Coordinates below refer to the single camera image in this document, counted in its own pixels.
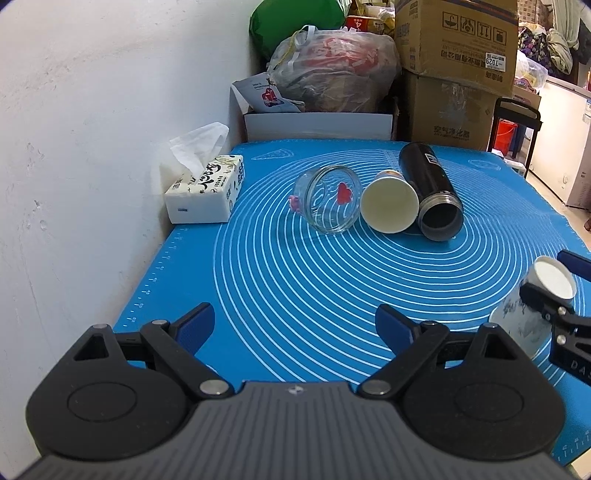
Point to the blue silicone mat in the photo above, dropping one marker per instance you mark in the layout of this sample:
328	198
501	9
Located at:
300	286

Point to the glass cup with red heart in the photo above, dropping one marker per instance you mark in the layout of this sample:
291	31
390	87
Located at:
328	199

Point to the white pouch with red print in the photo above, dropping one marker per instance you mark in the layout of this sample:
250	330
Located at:
270	94

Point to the cream paper cup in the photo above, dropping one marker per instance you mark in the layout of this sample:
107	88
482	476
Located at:
390	205

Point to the white chest freezer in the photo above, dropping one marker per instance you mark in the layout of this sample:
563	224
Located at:
563	138

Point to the green bag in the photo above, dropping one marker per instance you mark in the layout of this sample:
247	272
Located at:
286	21

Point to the black metal stool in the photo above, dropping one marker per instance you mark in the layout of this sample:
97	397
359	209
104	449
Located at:
517	108

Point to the large brown cardboard box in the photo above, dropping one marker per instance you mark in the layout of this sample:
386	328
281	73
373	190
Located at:
457	39

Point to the white paper cup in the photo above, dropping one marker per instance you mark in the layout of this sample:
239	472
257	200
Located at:
551	277

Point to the pile of clothes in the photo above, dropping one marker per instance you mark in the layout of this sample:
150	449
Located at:
554	37

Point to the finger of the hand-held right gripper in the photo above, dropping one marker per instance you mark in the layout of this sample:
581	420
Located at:
538	295
572	262

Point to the brown cardboard box white print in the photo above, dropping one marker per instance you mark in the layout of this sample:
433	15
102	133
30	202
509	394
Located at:
445	113

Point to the black thermos cup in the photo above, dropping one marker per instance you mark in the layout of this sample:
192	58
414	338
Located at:
427	184

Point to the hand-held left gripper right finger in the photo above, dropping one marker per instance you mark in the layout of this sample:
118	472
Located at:
392	328

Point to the clear plastic bag red contents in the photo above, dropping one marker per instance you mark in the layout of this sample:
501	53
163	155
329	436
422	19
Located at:
337	69

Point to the white tissue pack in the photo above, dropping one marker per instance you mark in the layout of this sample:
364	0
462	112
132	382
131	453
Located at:
205	191

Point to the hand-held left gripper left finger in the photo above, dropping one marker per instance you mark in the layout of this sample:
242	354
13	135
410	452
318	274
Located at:
197	325

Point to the white cardboard tray box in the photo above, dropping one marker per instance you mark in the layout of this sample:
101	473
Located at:
318	124

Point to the red bucket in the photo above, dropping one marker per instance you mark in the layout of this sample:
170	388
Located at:
504	134

